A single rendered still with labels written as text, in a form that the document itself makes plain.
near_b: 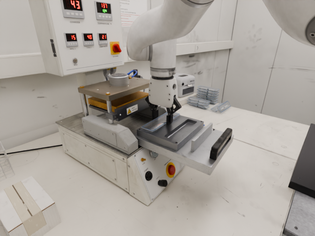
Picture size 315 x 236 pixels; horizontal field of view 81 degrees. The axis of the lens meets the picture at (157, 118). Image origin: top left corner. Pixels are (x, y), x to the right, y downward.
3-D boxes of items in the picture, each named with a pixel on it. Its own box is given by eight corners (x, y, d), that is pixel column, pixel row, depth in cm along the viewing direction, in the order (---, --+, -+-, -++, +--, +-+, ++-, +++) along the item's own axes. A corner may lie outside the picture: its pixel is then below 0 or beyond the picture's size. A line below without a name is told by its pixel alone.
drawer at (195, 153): (131, 144, 67) (130, 125, 64) (165, 122, 84) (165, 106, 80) (209, 178, 52) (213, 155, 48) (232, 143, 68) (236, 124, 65)
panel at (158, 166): (151, 202, 66) (132, 155, 63) (190, 159, 88) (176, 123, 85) (155, 202, 64) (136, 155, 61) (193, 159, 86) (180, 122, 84)
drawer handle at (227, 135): (209, 158, 54) (210, 146, 52) (225, 136, 65) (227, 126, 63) (215, 160, 53) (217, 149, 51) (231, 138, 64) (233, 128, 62)
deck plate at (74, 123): (55, 123, 86) (55, 121, 85) (112, 102, 111) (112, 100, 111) (127, 158, 61) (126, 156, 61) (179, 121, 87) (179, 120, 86)
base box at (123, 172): (64, 153, 93) (56, 122, 86) (119, 126, 120) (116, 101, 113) (147, 207, 64) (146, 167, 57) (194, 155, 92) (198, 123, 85)
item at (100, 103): (89, 107, 77) (85, 84, 73) (126, 94, 94) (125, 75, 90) (117, 117, 68) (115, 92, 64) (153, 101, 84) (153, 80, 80)
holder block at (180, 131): (137, 135, 66) (136, 129, 65) (167, 116, 80) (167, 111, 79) (177, 151, 57) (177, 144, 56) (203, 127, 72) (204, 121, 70)
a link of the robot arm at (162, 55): (150, 69, 57) (179, 68, 58) (149, 20, 51) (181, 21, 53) (145, 65, 64) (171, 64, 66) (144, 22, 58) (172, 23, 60)
